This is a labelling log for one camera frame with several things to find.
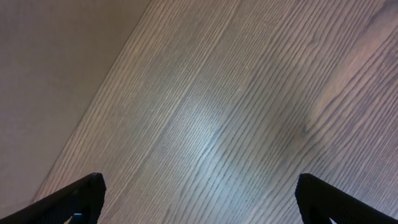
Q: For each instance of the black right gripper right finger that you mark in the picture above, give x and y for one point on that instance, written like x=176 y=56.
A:
x=320 y=202

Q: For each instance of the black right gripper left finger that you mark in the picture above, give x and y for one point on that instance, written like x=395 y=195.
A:
x=79 y=202

